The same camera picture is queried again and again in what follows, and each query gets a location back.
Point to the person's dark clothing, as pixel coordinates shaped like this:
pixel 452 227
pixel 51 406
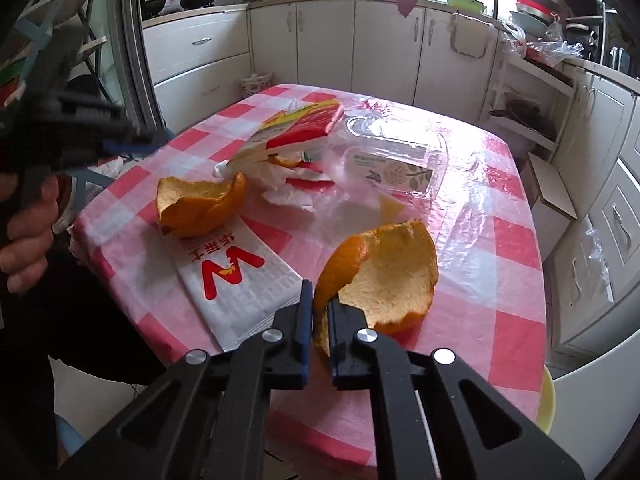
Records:
pixel 75 330

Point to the clear plastic container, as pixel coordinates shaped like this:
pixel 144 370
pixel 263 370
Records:
pixel 395 170

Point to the small orange peel piece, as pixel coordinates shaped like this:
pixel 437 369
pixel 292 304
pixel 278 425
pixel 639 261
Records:
pixel 285 161

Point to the stack of bowls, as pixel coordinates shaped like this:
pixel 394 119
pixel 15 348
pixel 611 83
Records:
pixel 532 20

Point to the pink triangular cloth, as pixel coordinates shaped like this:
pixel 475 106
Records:
pixel 405 4

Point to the grey sliding door frame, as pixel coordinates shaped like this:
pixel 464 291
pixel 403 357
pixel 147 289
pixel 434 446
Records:
pixel 137 60

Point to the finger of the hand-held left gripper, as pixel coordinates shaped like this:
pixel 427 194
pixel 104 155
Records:
pixel 135 142

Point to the clear plastic bag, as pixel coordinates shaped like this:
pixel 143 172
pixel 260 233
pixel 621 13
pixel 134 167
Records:
pixel 560 50

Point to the white shelf rack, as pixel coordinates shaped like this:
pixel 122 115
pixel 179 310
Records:
pixel 545 80

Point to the white wooden stool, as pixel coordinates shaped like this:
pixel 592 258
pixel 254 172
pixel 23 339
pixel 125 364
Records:
pixel 550 200

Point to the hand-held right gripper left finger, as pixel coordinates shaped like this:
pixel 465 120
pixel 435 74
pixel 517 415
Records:
pixel 304 327

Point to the person's left hand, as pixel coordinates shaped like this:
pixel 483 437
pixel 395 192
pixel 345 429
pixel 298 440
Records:
pixel 27 250

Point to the black tap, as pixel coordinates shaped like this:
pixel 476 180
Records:
pixel 494 5

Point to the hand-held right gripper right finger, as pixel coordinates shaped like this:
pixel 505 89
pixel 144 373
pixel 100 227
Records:
pixel 334 342

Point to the green basin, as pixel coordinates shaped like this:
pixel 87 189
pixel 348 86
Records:
pixel 465 2

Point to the cup-shaped orange peel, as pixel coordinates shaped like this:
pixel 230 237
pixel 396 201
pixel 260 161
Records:
pixel 200 210

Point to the white paper bag red logo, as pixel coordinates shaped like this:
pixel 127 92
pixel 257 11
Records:
pixel 240 300

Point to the red yellow carton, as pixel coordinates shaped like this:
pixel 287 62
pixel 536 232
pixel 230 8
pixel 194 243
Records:
pixel 305 125

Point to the black frying pan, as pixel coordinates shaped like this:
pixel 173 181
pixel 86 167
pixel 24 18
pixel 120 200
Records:
pixel 530 117

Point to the white drawer cabinet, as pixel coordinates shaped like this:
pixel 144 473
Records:
pixel 615 160

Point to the white kitchen base cabinets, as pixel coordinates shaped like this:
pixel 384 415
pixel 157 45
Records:
pixel 325 45

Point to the pink checkered tablecloth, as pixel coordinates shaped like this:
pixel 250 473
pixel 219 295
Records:
pixel 480 260

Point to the yellow basin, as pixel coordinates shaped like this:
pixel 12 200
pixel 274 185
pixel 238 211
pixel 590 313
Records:
pixel 547 400

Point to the white red plastic bag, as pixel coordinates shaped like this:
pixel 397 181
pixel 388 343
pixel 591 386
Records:
pixel 517 40

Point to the large curled orange peel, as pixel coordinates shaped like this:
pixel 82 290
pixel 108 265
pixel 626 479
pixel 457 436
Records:
pixel 395 270

